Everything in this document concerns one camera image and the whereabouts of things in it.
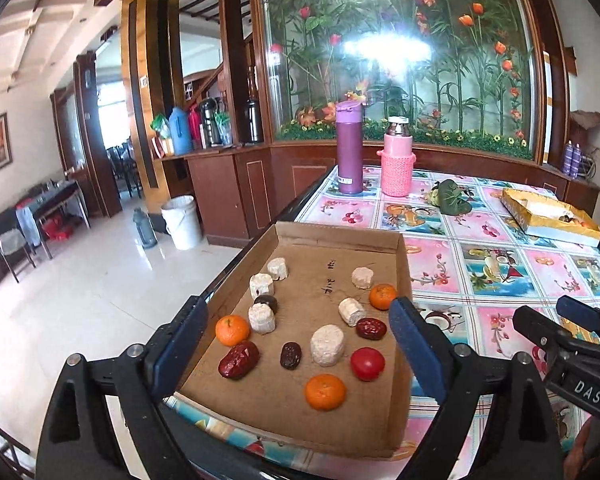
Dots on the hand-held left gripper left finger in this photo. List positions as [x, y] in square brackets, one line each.
[180, 345]

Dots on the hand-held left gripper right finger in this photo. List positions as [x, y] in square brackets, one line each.
[415, 345]

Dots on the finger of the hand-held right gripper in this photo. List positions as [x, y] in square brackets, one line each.
[535, 325]
[580, 312]

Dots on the red tomato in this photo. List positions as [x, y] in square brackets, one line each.
[367, 363]

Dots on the small orange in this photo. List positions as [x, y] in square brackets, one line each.
[325, 391]
[232, 330]
[382, 296]

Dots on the large red date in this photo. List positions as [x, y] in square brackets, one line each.
[238, 360]

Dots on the dark dried date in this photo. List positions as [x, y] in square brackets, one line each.
[269, 301]
[290, 355]

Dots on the cardboard tray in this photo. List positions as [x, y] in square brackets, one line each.
[305, 260]

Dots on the colourful printed tablecloth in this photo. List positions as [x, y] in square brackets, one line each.
[430, 265]

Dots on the yellow shallow box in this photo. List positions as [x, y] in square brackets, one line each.
[545, 227]

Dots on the grey water jug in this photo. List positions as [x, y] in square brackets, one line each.
[144, 229]

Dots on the white plastic bucket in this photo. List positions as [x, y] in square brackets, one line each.
[182, 222]

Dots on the green leafy vegetable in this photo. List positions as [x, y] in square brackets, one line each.
[452, 200]

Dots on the purple spray can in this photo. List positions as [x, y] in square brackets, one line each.
[568, 157]
[577, 160]

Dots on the red object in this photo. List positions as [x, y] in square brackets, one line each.
[57, 227]

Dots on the pink knit-sleeved bottle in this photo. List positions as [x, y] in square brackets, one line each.
[396, 170]

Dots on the dark side table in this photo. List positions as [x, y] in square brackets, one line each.
[55, 199]

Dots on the black metal chair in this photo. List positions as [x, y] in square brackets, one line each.
[7, 242]

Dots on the purple thermos bottle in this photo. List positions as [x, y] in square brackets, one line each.
[349, 150]

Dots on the white rolled poster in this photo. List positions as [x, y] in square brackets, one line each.
[547, 105]

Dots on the blue thermos jug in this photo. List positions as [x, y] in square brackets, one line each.
[180, 131]

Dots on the red thermos jug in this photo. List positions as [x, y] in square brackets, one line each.
[195, 129]

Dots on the green plant bunch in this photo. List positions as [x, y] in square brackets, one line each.
[223, 125]
[160, 126]

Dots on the black thermos jug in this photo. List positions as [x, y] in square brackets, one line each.
[210, 122]

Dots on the dark steel thermos jug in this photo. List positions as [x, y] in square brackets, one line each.
[253, 121]

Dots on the glass flower display panel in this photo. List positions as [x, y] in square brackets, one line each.
[405, 85]

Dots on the wooden pillar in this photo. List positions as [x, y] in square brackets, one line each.
[145, 85]

